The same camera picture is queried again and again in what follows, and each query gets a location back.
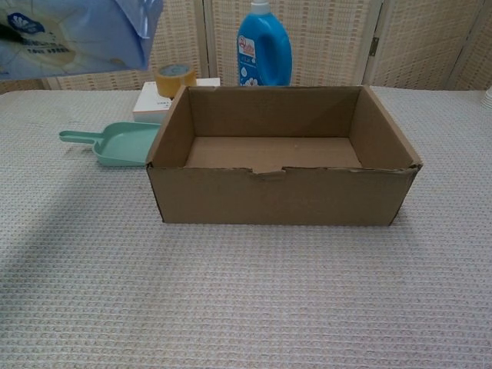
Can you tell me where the blue and white tissue pack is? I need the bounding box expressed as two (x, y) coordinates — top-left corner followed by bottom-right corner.
(0, 0), (165, 81)

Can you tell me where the flat white cardboard box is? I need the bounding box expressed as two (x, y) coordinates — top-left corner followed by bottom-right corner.
(132, 77), (221, 124)

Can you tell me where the left black-fingered robot hand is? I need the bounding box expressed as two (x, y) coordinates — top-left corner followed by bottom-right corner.
(0, 22), (25, 43)

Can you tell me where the bamboo folding screen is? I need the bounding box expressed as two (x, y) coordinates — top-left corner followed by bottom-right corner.
(0, 0), (492, 93)

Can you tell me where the blue pump detergent bottle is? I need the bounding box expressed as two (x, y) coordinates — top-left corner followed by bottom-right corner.
(235, 0), (293, 88)

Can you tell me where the mint green plastic dustpan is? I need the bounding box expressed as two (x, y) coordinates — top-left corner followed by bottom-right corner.
(58, 121), (162, 168)

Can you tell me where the brown packing tape roll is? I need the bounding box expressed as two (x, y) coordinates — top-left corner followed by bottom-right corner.
(155, 64), (198, 101)

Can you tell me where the open brown cardboard box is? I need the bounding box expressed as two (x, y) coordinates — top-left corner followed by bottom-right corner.
(145, 84), (424, 227)

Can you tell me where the white woven tablecloth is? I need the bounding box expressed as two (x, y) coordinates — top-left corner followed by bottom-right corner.
(0, 85), (492, 369)

